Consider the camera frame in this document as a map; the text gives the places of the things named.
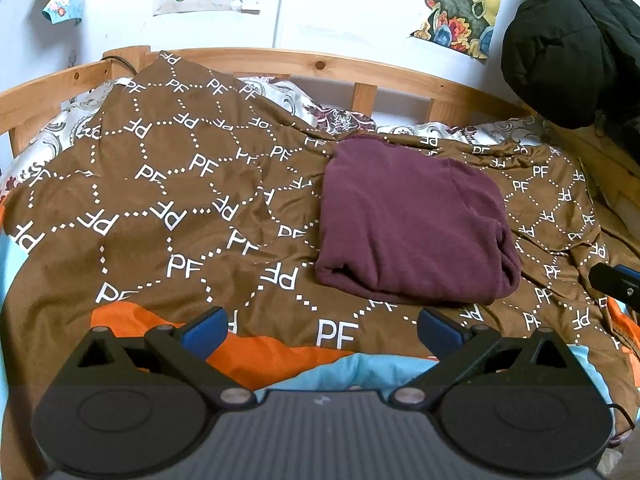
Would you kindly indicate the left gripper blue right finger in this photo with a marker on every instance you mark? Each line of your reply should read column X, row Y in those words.
column 440, row 334

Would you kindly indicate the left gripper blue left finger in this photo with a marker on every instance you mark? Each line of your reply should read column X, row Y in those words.
column 203, row 335

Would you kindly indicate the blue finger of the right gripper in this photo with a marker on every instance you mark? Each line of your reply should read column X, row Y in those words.
column 631, row 273
column 606, row 279

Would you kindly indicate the maroon long sleeve shirt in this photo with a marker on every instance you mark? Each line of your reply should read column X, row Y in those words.
column 398, row 225

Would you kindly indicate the colourful striped blanket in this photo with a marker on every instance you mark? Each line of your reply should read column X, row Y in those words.
column 284, row 329

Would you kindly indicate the black jacket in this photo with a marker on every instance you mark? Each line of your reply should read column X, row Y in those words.
column 576, row 61

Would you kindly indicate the white floral bed sheet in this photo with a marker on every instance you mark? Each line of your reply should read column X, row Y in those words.
column 62, row 131

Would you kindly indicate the wooden bed frame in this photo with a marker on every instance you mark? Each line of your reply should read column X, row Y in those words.
column 25, row 109

